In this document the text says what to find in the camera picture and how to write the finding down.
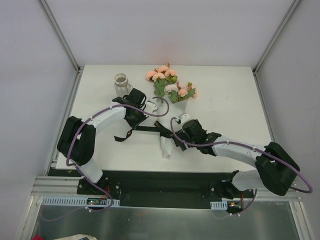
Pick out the white wrapping paper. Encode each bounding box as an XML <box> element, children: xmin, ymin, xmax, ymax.
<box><xmin>157</xmin><ymin>98</ymin><xmax>188</xmax><ymax>160</ymax></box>

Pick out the black ribbon gold lettering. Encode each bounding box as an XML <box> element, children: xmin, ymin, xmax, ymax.
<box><xmin>114</xmin><ymin>120</ymin><xmax>187</xmax><ymax>151</ymax></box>

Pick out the pink flower bouquet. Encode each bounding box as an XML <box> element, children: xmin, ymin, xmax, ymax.
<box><xmin>145</xmin><ymin>63</ymin><xmax>198</xmax><ymax>104</ymax></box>

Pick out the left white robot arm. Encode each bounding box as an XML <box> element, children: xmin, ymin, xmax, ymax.
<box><xmin>57</xmin><ymin>88</ymin><xmax>147</xmax><ymax>195</ymax></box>

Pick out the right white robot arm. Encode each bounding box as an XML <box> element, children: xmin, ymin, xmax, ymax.
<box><xmin>171</xmin><ymin>117</ymin><xmax>300</xmax><ymax>199</ymax></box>

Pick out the white ribbed vase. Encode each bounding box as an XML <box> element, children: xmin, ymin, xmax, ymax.
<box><xmin>114</xmin><ymin>73</ymin><xmax>133</xmax><ymax>97</ymax></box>

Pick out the beige cloth bag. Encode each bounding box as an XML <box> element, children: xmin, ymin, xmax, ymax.
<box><xmin>59</xmin><ymin>234</ymin><xmax>97</xmax><ymax>240</ymax></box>

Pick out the red object at bottom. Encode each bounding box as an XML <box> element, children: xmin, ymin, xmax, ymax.
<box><xmin>32</xmin><ymin>235</ymin><xmax>44</xmax><ymax>240</ymax></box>

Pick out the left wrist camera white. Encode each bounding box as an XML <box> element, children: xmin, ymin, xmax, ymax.
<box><xmin>144</xmin><ymin>97</ymin><xmax>158</xmax><ymax>113</ymax></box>

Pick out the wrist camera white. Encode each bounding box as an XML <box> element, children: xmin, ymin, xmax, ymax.
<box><xmin>175</xmin><ymin>113</ymin><xmax>192</xmax><ymax>125</ymax></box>
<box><xmin>144</xmin><ymin>97</ymin><xmax>158</xmax><ymax>113</ymax></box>

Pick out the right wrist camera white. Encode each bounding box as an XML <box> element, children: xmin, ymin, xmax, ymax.
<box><xmin>175</xmin><ymin>113</ymin><xmax>192</xmax><ymax>125</ymax></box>

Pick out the left aluminium frame post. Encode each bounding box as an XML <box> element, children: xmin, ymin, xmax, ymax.
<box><xmin>38</xmin><ymin>0</ymin><xmax>85</xmax><ymax>75</ymax></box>

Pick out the aluminium frame post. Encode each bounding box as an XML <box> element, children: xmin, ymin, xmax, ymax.
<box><xmin>38</xmin><ymin>0</ymin><xmax>85</xmax><ymax>75</ymax></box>
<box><xmin>252</xmin><ymin>0</ymin><xmax>303</xmax><ymax>76</ymax></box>

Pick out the right white cable duct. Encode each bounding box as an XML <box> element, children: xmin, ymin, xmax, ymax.
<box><xmin>210</xmin><ymin>200</ymin><xmax>228</xmax><ymax>211</ymax></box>

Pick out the white cable duct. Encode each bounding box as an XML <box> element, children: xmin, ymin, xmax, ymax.
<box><xmin>210</xmin><ymin>200</ymin><xmax>228</xmax><ymax>211</ymax></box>
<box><xmin>42</xmin><ymin>196</ymin><xmax>120</xmax><ymax>208</ymax></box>

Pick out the right aluminium frame post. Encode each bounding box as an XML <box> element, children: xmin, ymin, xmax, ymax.
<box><xmin>252</xmin><ymin>0</ymin><xmax>303</xmax><ymax>76</ymax></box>

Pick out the aluminium front rail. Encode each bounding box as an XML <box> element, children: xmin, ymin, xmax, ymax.
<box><xmin>31</xmin><ymin>174</ymin><xmax>87</xmax><ymax>195</ymax></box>

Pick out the left white cable duct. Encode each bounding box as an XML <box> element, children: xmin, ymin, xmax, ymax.
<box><xmin>42</xmin><ymin>196</ymin><xmax>120</xmax><ymax>208</ymax></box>

